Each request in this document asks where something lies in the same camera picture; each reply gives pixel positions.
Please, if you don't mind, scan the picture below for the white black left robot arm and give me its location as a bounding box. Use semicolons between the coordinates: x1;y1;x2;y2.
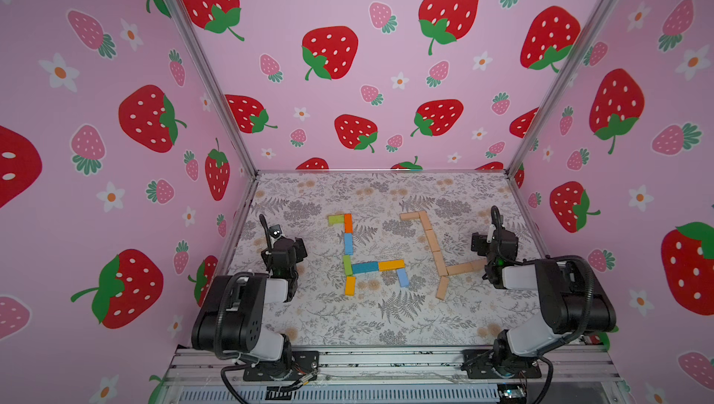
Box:
191;237;308;375

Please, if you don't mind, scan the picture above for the green wooden block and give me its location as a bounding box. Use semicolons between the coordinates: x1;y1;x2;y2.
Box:
342;255;353;277
327;214;345;225

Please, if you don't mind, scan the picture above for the natural wooden block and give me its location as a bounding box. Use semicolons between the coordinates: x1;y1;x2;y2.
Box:
400;212;420;221
446;263;474;276
432;251;448;277
418;211;432;232
425;229;441;253
435;276;449;301
472;260;487;272

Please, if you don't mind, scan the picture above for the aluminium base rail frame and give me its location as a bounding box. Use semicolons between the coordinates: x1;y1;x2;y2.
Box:
152;344;634;403

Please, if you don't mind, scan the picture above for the aluminium corner post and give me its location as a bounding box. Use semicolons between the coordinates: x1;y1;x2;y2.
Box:
505;0;619;181
164;0;258;180

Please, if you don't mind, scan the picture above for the aluminium corner post left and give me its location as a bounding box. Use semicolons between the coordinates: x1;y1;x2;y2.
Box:
164;0;258;180

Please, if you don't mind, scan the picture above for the orange wooden block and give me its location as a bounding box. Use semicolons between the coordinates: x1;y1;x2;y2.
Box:
343;214;353;234

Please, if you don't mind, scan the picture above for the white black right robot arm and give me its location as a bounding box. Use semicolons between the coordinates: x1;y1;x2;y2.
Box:
461;227;617;378

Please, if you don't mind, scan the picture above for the short yellow wooden block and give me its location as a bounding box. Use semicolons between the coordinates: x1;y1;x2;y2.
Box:
345;276;356;296

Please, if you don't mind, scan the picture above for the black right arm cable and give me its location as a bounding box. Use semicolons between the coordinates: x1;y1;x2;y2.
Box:
489;205;595;404

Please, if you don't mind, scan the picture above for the teal wooden block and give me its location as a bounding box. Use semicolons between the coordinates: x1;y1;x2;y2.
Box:
351;262;380;275

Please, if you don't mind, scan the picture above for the long yellow wooden block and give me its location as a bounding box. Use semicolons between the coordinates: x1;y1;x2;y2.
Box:
377;260;405;272

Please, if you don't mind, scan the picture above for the aluminium corner post right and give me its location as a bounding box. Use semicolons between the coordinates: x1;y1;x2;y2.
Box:
505;0;619;181

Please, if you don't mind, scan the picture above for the light blue wooden block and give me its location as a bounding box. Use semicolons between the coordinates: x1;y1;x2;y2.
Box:
343;233;353;256

